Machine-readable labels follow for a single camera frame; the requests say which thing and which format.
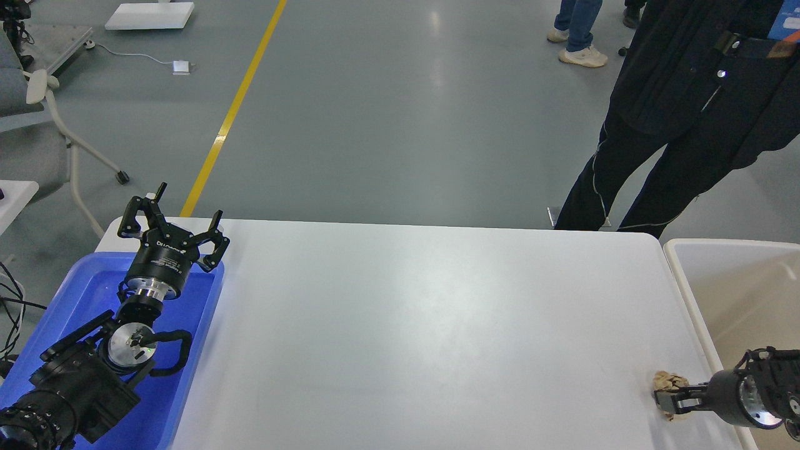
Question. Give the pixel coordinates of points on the person in black clothes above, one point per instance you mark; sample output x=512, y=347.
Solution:
x=713, y=84

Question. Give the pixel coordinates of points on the white power adapter with cable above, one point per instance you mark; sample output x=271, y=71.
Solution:
x=177, y=66

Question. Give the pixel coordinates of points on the grey office chair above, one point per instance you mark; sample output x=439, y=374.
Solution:
x=37, y=146

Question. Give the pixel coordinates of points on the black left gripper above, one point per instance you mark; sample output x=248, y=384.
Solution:
x=160, y=261

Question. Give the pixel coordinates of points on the brown paper ball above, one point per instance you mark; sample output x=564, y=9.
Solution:
x=668, y=381

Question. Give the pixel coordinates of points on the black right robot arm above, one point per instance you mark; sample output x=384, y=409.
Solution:
x=760, y=392

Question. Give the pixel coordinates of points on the blue plastic tray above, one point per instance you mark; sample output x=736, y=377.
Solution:
x=89, y=289

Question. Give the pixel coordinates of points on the beige plastic bin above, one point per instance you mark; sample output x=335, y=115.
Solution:
x=740, y=294

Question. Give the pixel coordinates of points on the left metal floor plate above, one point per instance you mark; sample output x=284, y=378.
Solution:
x=554, y=215

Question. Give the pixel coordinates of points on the white side table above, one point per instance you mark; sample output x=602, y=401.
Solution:
x=16, y=195

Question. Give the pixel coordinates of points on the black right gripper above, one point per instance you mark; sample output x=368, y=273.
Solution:
x=731, y=395

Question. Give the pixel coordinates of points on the white flat board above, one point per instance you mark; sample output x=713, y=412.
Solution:
x=150, y=15

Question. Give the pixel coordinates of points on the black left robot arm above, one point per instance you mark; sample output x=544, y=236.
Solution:
x=86, y=384

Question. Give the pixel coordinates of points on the person in blue jeans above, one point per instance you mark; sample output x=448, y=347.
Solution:
x=573, y=25

